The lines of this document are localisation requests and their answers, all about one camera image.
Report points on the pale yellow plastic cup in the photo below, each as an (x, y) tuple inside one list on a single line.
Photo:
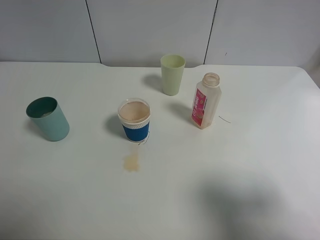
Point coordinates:
[(172, 68)]

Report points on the clear cup with blue sleeve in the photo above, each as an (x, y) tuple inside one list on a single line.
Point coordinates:
[(134, 115)]

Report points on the plastic bottle with pink label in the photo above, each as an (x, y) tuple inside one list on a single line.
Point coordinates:
[(206, 99)]

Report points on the teal plastic cup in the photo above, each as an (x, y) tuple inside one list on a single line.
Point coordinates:
[(47, 115)]

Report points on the curly black thread on table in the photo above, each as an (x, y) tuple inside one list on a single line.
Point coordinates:
[(144, 140)]

